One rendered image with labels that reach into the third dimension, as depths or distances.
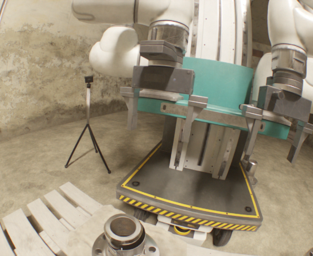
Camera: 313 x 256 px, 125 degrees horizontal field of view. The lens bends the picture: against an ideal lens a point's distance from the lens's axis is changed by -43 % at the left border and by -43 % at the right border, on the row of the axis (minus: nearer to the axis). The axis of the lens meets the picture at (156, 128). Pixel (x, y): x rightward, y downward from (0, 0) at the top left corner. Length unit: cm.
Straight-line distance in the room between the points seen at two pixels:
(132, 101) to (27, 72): 230
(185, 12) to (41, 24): 255
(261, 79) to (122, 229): 73
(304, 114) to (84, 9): 52
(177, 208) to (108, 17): 66
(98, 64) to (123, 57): 10
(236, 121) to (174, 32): 38
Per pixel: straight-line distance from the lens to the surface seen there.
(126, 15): 34
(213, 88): 68
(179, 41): 30
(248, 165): 148
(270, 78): 39
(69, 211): 84
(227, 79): 69
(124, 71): 58
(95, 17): 36
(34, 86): 256
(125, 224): 50
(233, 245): 99
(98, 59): 59
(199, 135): 80
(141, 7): 32
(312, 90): 62
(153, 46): 24
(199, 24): 81
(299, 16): 38
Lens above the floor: 76
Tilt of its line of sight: 16 degrees down
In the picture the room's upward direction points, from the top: 7 degrees clockwise
